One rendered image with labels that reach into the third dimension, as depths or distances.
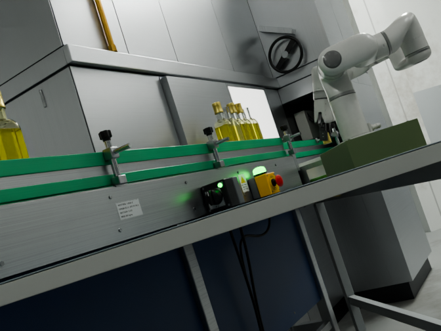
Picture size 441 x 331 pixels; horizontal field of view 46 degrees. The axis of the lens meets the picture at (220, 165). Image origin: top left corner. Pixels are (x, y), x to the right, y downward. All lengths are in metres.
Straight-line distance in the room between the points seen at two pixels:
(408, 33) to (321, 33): 1.14
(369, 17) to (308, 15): 2.30
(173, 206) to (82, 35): 0.75
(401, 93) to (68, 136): 3.93
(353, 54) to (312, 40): 1.28
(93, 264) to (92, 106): 0.91
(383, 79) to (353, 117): 3.38
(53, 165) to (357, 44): 1.06
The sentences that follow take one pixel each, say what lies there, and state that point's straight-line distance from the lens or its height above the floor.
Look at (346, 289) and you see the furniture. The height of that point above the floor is 0.23.
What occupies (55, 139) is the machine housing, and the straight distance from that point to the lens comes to 1.75.
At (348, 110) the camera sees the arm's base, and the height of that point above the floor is 0.94.
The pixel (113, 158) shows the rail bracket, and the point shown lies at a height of 0.94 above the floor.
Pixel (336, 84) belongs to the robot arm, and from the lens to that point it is 1.81.
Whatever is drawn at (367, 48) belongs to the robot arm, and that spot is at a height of 1.10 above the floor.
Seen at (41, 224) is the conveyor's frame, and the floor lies 0.83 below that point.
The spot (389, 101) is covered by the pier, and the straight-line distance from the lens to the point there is 5.11.
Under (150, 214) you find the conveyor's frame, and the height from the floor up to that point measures 0.80.
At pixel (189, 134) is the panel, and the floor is 1.07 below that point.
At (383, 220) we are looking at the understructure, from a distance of 2.92.
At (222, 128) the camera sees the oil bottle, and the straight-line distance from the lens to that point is 1.98.
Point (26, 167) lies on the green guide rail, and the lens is 1.06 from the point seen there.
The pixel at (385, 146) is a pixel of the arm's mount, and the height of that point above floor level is 0.79.
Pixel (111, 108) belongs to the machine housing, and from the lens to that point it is 1.76.
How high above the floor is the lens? 0.75
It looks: 5 degrees up
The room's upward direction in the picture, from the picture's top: 18 degrees counter-clockwise
